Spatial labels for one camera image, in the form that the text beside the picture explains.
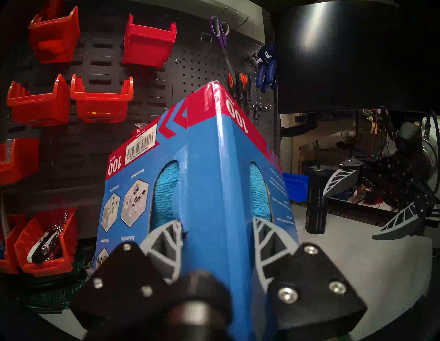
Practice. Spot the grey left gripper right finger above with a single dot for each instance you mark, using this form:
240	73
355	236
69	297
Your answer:
309	292

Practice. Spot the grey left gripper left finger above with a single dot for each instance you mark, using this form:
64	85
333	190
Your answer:
117	285

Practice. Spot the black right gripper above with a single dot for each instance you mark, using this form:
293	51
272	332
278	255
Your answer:
395	178

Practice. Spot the blue shop towel box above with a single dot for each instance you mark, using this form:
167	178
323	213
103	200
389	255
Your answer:
213	172

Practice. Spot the blue towel stack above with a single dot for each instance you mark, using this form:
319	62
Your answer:
165	192

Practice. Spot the black ribbed cylinder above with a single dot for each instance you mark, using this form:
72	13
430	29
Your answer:
316	206

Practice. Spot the red plastic parts bin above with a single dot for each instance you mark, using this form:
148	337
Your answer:
39	106
101	105
51	268
7	254
147	44
17	161
55	37

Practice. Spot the green cutting mat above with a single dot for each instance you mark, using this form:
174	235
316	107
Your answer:
44	299

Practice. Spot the blue plastic storage bin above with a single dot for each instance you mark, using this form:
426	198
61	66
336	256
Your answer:
295	187

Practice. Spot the black white marker pen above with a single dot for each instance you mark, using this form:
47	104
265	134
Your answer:
37	245

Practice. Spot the black computer monitor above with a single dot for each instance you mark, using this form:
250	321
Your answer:
343	51

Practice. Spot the black perforated pegboard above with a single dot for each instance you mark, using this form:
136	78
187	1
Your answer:
199	62

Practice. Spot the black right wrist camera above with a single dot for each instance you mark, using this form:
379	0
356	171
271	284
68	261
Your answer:
409	137

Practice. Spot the black louvered wall panel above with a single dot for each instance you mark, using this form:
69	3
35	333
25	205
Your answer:
86	154

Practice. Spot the metal hook rail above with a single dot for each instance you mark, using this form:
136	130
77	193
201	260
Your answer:
254	102

